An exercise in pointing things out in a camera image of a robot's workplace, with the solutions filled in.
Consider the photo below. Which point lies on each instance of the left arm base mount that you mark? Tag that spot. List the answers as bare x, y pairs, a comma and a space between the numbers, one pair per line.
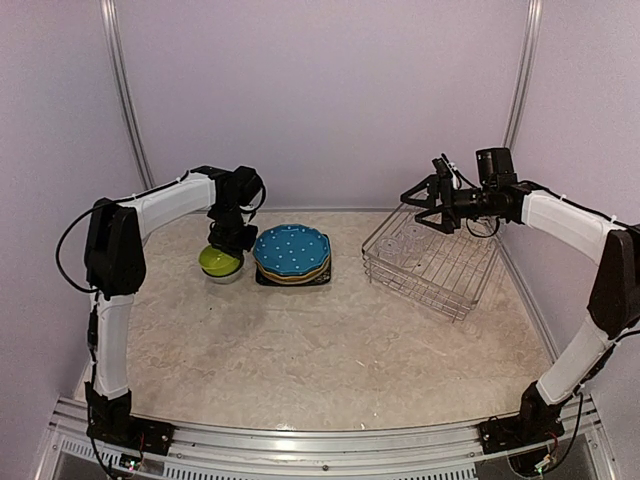
140, 434

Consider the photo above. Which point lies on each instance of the aluminium frame post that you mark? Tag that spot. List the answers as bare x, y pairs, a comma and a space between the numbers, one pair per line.
109, 15
525, 71

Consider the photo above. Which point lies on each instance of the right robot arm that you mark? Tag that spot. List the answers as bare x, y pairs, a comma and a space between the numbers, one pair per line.
607, 253

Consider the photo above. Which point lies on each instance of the clear glass cup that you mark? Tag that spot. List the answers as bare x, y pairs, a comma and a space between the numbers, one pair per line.
412, 232
390, 248

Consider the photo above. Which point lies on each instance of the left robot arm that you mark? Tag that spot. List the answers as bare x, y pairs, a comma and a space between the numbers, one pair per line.
116, 269

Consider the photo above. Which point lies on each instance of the aluminium frame post left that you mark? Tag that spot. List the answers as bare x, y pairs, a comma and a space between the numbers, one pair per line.
109, 15

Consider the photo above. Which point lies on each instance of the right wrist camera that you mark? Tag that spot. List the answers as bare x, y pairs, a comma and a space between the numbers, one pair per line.
447, 170

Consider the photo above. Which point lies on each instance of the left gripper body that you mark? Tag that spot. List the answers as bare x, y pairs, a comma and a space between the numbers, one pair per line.
229, 231

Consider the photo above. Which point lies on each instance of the black floral square plate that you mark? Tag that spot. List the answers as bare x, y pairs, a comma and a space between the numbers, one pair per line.
323, 279

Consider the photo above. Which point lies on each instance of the lime green bowl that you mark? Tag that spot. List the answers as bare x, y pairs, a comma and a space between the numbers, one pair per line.
218, 262

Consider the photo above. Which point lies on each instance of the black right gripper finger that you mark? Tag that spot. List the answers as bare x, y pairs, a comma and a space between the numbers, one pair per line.
434, 218
425, 193

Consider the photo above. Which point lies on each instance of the blue polka dot plate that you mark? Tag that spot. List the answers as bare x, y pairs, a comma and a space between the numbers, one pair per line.
291, 249

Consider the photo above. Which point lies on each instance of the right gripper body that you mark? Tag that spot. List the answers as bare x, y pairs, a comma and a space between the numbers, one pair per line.
473, 205

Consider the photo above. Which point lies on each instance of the wire dish rack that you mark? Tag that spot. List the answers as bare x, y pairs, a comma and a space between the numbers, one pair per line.
445, 272

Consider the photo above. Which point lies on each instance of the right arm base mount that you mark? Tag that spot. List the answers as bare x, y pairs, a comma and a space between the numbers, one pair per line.
498, 434

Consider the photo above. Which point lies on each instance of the white ribbed ceramic bowl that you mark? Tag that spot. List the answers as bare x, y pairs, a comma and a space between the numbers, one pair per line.
224, 279

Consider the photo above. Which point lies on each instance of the aluminium frame rail back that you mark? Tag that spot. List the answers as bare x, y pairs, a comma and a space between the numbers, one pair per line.
264, 210

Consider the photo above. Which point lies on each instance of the orange polka dot plate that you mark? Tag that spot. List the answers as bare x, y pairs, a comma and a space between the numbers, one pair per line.
294, 279

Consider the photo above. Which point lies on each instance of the aluminium frame post right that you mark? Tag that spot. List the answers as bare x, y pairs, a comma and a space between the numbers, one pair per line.
525, 71

